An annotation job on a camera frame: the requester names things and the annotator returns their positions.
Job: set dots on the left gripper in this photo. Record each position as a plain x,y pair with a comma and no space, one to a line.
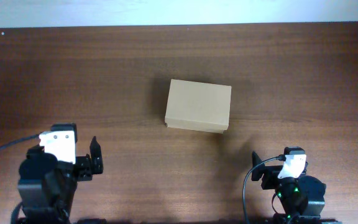
83,165

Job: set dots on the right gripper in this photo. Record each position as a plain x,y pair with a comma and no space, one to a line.
270,173

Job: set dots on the cardboard box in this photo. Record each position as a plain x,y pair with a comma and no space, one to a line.
198,106

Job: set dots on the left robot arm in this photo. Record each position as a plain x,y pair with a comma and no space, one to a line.
47,186

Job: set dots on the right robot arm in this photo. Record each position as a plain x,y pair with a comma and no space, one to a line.
301,195

